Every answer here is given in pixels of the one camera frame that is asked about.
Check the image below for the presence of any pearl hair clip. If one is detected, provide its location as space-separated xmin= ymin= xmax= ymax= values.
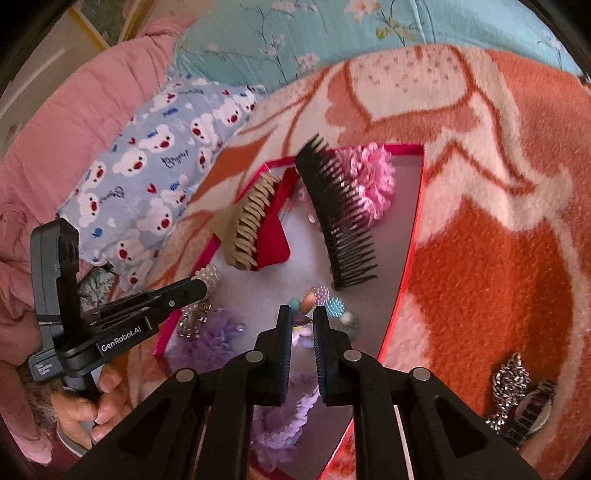
xmin=178 ymin=264 xmax=221 ymax=340

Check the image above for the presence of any blue floral quilt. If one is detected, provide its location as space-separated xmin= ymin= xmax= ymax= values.
xmin=173 ymin=0 xmax=583 ymax=93

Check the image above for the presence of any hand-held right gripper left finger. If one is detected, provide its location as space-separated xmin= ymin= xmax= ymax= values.
xmin=62 ymin=305 xmax=296 ymax=480

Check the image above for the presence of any pink flower hair tie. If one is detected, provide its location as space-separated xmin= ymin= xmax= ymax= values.
xmin=337 ymin=142 xmax=397 ymax=221

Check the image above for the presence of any black comb hair clip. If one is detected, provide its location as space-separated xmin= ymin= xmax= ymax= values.
xmin=294 ymin=134 xmax=379 ymax=291

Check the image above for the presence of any orange and white blanket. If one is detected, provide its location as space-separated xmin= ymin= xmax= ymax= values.
xmin=124 ymin=44 xmax=591 ymax=480

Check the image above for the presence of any colourful bead bracelet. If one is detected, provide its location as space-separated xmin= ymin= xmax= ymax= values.
xmin=288 ymin=285 xmax=361 ymax=340

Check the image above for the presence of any gold picture frame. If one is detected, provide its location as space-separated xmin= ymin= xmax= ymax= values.
xmin=69 ymin=0 xmax=153 ymax=52

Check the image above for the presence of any bear print pillow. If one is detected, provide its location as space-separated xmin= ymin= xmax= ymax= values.
xmin=58 ymin=76 xmax=269 ymax=294

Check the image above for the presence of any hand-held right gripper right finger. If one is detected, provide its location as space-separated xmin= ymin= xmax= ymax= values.
xmin=312 ymin=305 xmax=543 ymax=480

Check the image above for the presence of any purple flower hair tie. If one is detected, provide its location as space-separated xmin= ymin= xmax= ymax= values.
xmin=173 ymin=309 xmax=247 ymax=370

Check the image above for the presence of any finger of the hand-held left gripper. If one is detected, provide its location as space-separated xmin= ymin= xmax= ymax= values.
xmin=83 ymin=277 xmax=208 ymax=332

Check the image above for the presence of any red shallow box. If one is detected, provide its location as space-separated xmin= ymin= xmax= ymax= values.
xmin=154 ymin=144 xmax=426 ymax=480

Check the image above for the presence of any grey floral cloth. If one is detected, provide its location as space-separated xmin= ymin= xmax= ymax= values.
xmin=76 ymin=263 xmax=123 ymax=305

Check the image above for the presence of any person's left hand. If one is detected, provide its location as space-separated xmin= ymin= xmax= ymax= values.
xmin=50 ymin=360 xmax=136 ymax=448

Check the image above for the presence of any beige hair claw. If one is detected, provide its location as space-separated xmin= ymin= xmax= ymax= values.
xmin=225 ymin=172 xmax=281 ymax=271

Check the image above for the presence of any purple bow scrunchie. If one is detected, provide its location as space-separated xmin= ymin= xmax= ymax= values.
xmin=252 ymin=323 xmax=320 ymax=467

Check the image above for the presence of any pink quilt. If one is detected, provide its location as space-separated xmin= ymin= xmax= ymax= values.
xmin=0 ymin=14 xmax=199 ymax=462

